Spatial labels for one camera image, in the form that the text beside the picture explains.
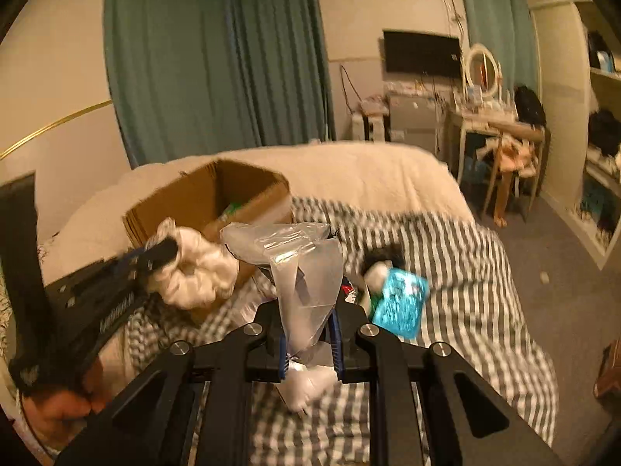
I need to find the white dressing table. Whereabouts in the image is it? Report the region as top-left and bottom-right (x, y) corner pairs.
(445, 111), (545, 198)

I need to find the white radiator heater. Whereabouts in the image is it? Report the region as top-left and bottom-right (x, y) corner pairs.
(349, 108), (390, 142)

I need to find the black white bottle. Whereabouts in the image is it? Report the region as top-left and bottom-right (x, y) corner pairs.
(360, 243), (405, 297)

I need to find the grey checkered bed sheet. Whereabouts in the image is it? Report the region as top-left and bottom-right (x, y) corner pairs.
(125, 201), (558, 465)

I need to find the clear plastic bag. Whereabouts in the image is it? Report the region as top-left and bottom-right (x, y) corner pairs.
(221, 223), (344, 355)

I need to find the teal curtain left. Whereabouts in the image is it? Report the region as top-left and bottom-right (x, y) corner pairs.
(103, 0), (336, 166)

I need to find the teal patterned packet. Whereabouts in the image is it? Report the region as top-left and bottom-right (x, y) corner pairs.
(371, 270), (429, 340)

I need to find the white cloth bundle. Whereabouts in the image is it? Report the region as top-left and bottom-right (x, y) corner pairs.
(146, 218), (239, 310)

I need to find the grey mini fridge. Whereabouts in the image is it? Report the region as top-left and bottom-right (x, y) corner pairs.
(387, 94), (439, 154)

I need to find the black backpack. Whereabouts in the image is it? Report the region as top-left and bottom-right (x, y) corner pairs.
(513, 85), (546, 126)

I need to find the black wall television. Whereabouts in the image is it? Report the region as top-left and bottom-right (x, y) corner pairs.
(383, 30), (462, 79)

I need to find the cream quilted blanket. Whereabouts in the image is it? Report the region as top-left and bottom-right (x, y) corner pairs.
(42, 141), (474, 283)

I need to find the teal curtain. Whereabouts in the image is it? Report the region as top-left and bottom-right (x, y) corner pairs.
(103, 0), (336, 166)
(463, 0), (539, 90)

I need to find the wooden chair with clothes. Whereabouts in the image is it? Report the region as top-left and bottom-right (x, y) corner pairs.
(477, 122), (545, 228)

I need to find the teal curtain right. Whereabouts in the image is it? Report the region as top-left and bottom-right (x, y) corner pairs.
(463, 0), (539, 90)

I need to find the person's left hand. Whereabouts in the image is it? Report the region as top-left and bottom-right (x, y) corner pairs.
(21, 358), (111, 449)

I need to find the brown cardboard box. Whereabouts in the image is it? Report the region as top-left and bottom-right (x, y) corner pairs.
(122, 158), (296, 302)

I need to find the white oval vanity mirror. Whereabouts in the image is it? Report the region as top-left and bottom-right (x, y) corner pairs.
(463, 43), (500, 99)

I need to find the white open shelf wardrobe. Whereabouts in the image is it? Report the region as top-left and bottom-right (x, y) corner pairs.
(531, 0), (620, 268)

